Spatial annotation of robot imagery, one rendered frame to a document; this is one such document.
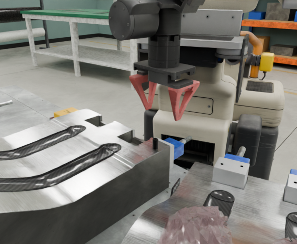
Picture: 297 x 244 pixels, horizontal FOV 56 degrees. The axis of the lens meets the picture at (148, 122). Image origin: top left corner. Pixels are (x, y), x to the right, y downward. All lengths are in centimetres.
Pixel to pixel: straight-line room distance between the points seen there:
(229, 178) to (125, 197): 17
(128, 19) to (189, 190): 27
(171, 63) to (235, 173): 21
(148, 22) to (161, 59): 8
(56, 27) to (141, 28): 763
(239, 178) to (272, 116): 65
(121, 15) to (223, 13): 35
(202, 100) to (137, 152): 39
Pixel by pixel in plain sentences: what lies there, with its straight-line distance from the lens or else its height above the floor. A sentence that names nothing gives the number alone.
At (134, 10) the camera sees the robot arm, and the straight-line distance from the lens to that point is 44.
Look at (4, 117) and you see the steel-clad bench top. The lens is 94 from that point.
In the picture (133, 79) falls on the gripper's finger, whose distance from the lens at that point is 54.
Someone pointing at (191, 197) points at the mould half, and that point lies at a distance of 44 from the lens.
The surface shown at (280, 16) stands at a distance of 540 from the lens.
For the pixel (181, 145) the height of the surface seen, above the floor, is 84.
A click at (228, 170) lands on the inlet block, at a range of 47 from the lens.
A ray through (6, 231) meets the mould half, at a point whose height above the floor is 89.
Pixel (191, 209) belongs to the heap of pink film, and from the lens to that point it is 35.
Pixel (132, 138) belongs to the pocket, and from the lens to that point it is 56.
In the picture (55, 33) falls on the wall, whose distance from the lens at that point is 804.
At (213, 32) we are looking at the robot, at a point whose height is 105.
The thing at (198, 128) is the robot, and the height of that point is 79.
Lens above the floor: 113
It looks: 24 degrees down
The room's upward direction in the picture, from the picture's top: straight up
